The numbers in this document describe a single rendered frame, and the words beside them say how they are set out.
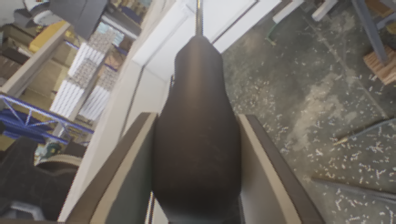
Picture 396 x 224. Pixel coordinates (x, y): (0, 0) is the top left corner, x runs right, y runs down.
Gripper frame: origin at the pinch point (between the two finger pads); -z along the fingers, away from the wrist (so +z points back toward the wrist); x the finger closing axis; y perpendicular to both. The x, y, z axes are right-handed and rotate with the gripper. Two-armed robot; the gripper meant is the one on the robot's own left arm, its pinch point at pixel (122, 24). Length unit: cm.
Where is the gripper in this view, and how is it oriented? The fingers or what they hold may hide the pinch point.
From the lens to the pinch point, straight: 37.2
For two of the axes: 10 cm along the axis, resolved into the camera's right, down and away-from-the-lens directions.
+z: -7.4, -4.5, -5.0
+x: 6.7, -4.8, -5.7
